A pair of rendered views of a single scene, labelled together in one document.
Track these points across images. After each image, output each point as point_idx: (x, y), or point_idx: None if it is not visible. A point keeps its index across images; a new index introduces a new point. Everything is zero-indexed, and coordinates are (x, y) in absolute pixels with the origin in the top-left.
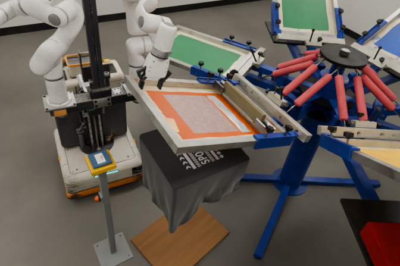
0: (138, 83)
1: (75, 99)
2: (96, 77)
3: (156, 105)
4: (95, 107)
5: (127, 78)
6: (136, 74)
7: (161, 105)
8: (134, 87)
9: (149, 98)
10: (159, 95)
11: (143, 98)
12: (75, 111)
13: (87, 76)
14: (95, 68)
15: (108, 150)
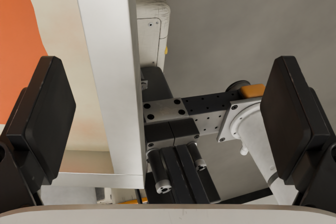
0: (93, 158)
1: (221, 120)
2: (190, 176)
3: (42, 35)
4: (178, 99)
5: (143, 176)
6: (76, 191)
7: (9, 30)
8: (136, 133)
9: (69, 81)
10: (6, 99)
11: (124, 63)
12: (221, 93)
13: (202, 177)
14: (200, 202)
15: None
